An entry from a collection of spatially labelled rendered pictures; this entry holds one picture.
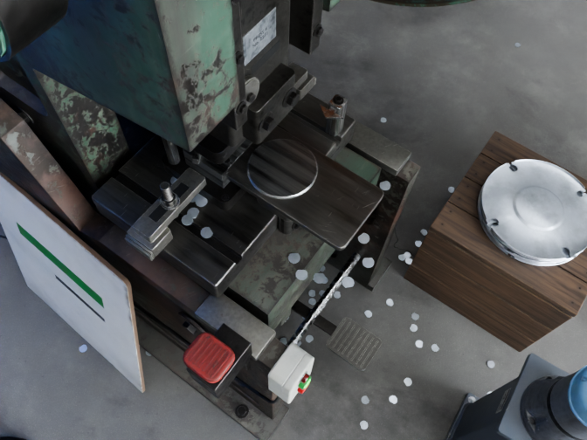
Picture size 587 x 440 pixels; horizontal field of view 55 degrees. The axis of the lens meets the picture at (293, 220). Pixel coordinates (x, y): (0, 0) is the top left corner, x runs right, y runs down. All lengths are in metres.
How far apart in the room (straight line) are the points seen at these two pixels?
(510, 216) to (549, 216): 0.10
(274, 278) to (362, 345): 0.54
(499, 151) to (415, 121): 0.52
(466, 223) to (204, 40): 1.04
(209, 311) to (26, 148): 0.43
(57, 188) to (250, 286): 0.41
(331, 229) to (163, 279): 0.34
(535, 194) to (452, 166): 0.52
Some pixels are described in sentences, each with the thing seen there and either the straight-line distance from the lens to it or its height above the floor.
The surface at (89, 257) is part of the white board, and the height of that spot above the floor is 0.56.
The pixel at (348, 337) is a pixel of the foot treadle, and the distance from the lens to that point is 1.53.
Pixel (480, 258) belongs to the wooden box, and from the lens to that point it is 1.48.
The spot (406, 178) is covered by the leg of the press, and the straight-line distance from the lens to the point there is 1.21.
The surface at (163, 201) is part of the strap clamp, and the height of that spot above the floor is 0.77.
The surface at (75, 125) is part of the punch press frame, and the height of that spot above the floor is 0.86.
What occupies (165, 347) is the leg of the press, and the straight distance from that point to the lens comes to 1.67.
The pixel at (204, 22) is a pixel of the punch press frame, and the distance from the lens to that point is 0.59.
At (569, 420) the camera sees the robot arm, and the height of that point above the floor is 0.59.
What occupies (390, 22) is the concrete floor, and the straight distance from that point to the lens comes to 2.42.
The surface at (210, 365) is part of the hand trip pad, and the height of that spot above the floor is 0.76.
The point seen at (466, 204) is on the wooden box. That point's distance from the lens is 1.54.
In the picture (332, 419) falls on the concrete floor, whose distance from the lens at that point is 1.64.
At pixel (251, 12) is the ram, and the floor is 1.12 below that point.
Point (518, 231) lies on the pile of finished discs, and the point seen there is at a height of 0.39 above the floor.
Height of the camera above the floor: 1.62
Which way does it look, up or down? 62 degrees down
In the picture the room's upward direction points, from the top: 4 degrees clockwise
